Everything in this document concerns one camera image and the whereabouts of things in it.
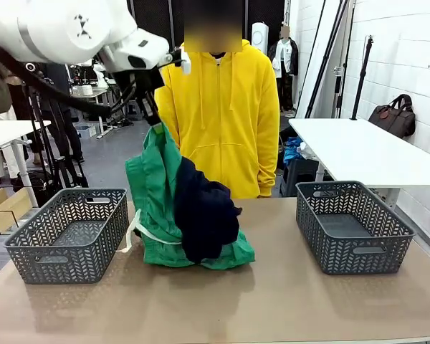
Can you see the navy blue garment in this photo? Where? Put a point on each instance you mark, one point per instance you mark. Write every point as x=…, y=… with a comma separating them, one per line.
x=204, y=215

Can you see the blue cloth bundle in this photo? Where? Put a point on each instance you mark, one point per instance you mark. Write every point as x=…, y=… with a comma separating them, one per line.
x=294, y=150

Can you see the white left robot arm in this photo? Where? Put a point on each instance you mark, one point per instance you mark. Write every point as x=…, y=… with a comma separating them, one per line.
x=57, y=28

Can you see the video camera on tripod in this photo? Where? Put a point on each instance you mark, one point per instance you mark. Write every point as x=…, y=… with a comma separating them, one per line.
x=44, y=136

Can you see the small white desk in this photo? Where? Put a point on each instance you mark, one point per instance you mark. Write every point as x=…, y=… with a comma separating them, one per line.
x=3, y=134

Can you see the brown leather bag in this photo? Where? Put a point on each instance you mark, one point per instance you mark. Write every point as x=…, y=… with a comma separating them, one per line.
x=394, y=116

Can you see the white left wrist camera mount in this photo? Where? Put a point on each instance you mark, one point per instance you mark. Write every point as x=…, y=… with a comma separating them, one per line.
x=185, y=62

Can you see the white rounded standing device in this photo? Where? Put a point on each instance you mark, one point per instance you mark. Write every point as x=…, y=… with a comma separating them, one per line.
x=259, y=37

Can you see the person in yellow hoodie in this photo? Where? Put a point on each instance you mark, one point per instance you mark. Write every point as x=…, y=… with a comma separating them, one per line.
x=222, y=118

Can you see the brown cardboard box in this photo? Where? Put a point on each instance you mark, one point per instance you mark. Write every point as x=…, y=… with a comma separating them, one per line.
x=7, y=211

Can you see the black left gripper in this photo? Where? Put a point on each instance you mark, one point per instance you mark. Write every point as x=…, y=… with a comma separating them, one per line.
x=139, y=80

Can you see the white round pot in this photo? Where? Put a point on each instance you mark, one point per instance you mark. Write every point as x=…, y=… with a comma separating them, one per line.
x=87, y=90

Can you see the large white table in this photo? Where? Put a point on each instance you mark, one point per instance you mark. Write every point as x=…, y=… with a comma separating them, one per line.
x=358, y=150

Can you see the grey woven plastic basket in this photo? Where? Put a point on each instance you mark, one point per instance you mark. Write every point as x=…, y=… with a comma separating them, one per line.
x=71, y=265
x=351, y=258

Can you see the black stool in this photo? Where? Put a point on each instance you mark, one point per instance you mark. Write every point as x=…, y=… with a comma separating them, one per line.
x=301, y=177

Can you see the mannequin with black white jacket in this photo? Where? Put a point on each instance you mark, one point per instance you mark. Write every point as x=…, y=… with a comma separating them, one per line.
x=285, y=61

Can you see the black light stand pole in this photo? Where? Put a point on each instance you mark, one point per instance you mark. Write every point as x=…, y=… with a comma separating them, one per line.
x=362, y=75

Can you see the black tripod stand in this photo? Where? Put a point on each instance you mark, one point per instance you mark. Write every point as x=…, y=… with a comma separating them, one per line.
x=329, y=50

